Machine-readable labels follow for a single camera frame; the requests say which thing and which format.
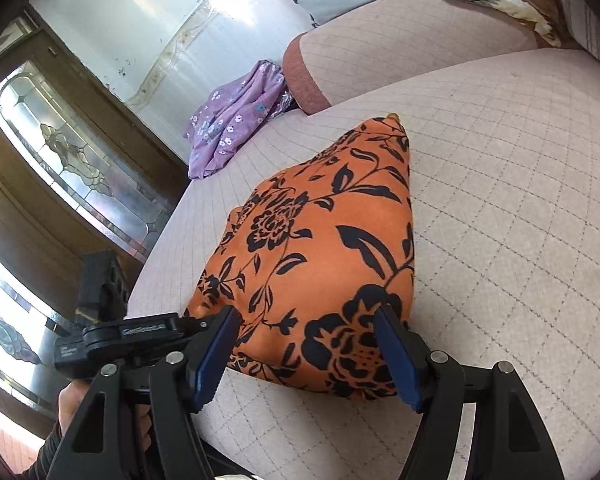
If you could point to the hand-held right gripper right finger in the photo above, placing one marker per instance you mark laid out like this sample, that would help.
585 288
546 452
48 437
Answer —
397 355

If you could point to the wooden stained glass door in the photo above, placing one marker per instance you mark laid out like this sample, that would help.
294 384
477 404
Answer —
80 160

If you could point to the person's left hand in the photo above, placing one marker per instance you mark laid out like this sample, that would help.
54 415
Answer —
72 402

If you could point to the orange floral garment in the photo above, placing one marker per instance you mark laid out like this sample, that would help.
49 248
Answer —
325 260

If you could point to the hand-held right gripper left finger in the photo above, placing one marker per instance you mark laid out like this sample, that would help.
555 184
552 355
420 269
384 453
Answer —
212 360

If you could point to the purple floral cloth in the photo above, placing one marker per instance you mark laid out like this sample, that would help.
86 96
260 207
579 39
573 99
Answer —
235 120

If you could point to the striped embroidered pillow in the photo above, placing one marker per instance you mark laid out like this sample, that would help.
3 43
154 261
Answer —
595 25

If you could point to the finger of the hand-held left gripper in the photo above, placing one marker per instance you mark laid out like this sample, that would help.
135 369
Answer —
192 324

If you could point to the pink quilted sofa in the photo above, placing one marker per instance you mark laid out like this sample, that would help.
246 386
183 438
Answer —
505 210

